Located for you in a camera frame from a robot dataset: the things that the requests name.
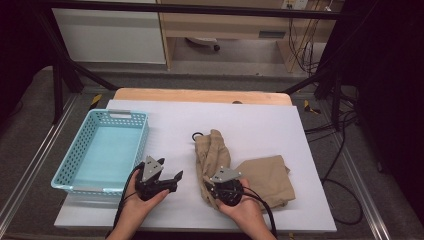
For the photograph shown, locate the person's right hand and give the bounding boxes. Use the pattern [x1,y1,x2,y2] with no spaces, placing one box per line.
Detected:
[218,178,268,228]

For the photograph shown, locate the black metal stand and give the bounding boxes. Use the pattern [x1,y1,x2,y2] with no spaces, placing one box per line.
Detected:
[33,13,120,125]
[281,63,359,132]

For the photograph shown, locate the white table board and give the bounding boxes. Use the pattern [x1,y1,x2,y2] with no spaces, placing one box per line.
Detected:
[53,99,338,233]

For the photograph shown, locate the hand-held gripper cable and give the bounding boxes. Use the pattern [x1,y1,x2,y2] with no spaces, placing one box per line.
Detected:
[243,186,278,238]
[113,163,146,231]

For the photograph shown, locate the light blue perforated basket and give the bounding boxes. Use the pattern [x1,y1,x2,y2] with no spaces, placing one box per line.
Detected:
[50,108,150,197]

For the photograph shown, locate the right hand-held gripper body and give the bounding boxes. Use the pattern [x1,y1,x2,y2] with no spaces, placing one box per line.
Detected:
[209,166,245,207]

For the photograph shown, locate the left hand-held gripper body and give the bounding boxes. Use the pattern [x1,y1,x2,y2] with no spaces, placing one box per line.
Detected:
[134,155,178,202]

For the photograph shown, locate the black curtain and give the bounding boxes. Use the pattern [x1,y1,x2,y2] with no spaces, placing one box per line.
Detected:
[0,0,56,119]
[333,0,424,218]

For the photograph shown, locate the yellow tape piece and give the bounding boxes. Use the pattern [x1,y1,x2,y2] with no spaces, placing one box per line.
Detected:
[303,99,321,114]
[89,94,103,109]

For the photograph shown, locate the wooden desk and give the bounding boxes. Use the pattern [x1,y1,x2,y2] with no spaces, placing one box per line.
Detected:
[156,0,344,73]

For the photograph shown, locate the left hand-held gripper cable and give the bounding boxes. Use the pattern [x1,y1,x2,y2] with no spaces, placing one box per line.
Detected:
[113,163,146,231]

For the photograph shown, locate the wooden table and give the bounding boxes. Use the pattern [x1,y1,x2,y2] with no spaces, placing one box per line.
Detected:
[113,87,293,107]

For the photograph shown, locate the white power strip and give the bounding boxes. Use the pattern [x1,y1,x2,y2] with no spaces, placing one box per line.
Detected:
[281,0,309,10]

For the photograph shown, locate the black metal crossbar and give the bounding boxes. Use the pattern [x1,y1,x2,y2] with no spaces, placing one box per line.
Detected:
[33,0,351,20]

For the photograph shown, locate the black floor cable loop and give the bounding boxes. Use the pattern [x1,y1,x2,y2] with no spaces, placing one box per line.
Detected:
[319,133,364,226]

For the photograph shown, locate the bundle of black floor cables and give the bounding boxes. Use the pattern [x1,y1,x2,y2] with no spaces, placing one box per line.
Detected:
[304,93,359,134]

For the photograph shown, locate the white cabinet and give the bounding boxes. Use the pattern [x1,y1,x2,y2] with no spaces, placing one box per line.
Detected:
[52,8,167,65]

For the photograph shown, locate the tan drawstring shorts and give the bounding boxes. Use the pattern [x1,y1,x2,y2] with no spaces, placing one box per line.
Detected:
[192,129,297,211]

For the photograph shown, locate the hanging desk cables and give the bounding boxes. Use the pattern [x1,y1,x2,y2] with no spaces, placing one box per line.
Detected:
[288,16,321,76]

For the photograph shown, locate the person's left hand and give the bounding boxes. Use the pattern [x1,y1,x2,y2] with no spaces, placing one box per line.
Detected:
[114,168,171,223]

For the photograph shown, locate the right hand-held gripper cable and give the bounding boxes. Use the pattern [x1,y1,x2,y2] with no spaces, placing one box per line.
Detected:
[243,186,278,238]

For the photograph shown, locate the aluminium floor rail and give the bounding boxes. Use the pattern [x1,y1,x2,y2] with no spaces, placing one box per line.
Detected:
[338,146,391,240]
[0,94,79,228]

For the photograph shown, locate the office chair base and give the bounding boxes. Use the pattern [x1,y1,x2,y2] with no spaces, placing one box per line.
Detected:
[184,36,222,53]

